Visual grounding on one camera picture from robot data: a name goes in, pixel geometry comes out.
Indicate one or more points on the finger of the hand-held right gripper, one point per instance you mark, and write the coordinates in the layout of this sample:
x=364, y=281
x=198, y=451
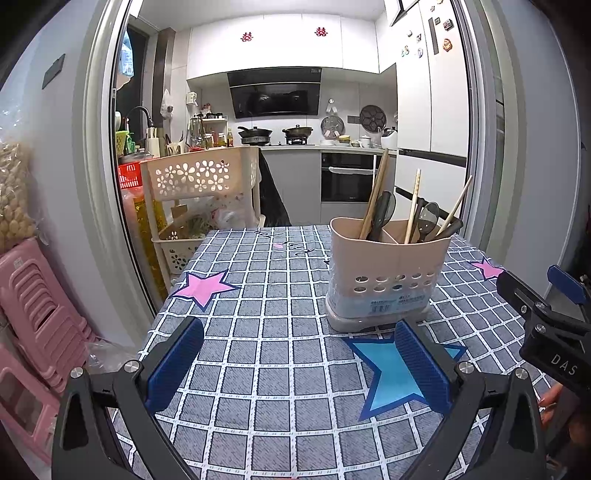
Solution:
x=519, y=288
x=568, y=284

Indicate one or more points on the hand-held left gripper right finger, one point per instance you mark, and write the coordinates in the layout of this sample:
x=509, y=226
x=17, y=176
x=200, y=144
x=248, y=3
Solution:
x=425, y=369

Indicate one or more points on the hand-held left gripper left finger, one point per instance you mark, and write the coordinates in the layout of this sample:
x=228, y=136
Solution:
x=173, y=364

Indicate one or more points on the beige plastic utensil holder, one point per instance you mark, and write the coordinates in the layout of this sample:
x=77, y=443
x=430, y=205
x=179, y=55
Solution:
x=383, y=286

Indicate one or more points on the pale chopstick with patterned end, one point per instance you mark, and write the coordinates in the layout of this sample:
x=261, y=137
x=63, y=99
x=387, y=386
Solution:
x=414, y=203

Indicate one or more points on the person's right hand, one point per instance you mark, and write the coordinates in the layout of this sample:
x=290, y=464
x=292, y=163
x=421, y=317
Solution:
x=550, y=400

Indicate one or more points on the clear plastic bag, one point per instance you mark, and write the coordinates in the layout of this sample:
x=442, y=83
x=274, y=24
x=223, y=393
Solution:
x=108, y=357

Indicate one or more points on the yellow oil bottle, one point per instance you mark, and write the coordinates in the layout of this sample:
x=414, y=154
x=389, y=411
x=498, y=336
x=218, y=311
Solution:
x=145, y=230

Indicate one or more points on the stack of pink stools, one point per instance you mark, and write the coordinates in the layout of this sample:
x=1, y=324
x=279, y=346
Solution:
x=46, y=314

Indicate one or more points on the single pink plastic stool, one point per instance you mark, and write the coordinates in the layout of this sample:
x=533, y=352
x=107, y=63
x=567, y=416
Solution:
x=21, y=406

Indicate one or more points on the printed plastic bag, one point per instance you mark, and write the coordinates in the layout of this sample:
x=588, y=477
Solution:
x=235, y=214

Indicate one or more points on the beige flower-cutout trolley rack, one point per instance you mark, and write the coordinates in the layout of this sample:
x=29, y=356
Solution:
x=198, y=175

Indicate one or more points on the red plastic basket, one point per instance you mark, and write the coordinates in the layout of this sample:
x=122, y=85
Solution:
x=131, y=176

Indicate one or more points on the white refrigerator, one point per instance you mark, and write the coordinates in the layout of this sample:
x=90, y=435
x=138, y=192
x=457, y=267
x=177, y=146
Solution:
x=438, y=106

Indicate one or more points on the black built-in oven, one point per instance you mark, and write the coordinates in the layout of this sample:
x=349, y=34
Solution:
x=346, y=180

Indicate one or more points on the small white pot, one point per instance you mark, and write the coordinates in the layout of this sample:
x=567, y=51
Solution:
x=366, y=141

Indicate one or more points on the round dark holed tray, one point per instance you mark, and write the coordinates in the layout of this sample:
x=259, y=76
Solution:
x=372, y=117

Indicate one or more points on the green plastic basket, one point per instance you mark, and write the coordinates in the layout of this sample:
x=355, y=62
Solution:
x=123, y=142

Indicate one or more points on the clear bag of beige beans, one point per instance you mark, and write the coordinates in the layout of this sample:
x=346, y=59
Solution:
x=16, y=194

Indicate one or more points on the white spice rack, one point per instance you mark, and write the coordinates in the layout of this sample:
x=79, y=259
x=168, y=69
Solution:
x=210, y=134

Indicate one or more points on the black wok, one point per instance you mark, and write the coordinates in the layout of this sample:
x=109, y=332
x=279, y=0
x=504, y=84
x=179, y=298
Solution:
x=255, y=132

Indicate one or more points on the round grey steamer rack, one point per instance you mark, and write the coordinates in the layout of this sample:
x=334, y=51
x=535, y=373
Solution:
x=333, y=126

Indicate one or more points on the group of fridge magnets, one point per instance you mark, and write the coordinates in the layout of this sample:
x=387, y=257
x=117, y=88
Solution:
x=447, y=45

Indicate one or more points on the black kitchen faucet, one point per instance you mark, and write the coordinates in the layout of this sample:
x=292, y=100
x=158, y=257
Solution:
x=138, y=110

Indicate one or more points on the white hanging plastic bag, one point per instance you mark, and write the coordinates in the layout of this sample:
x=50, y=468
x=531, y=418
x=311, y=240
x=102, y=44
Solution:
x=167, y=104

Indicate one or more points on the black lidded pot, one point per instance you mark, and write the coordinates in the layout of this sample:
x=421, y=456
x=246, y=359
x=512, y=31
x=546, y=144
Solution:
x=298, y=131

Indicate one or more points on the black range hood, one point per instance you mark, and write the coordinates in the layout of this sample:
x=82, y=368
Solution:
x=274, y=94

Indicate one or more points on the blue hanging bag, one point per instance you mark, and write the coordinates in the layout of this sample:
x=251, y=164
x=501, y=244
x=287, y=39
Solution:
x=127, y=57

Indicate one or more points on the red paper-cut sticker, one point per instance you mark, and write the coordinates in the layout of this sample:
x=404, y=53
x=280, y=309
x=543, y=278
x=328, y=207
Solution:
x=320, y=30
x=247, y=36

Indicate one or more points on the white upper kitchen cabinets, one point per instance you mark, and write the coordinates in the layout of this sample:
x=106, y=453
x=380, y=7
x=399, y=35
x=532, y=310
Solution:
x=286, y=48

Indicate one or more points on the grey sliding door frame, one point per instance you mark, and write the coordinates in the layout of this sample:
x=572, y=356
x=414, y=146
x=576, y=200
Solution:
x=99, y=161

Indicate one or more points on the black wall switch plate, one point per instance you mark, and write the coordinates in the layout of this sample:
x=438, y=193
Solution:
x=54, y=71

